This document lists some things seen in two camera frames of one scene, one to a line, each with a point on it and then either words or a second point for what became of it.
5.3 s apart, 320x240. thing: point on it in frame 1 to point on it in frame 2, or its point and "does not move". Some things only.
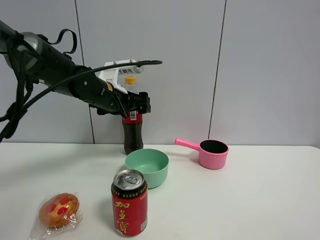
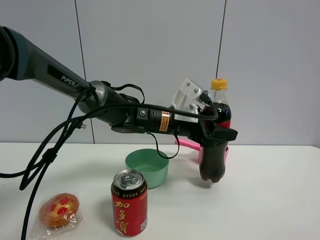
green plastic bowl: [154, 163] does not move
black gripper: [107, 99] to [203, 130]
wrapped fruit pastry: [58, 213] does not move
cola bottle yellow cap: [130, 80] to [213, 157]
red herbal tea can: [130, 190] does not move
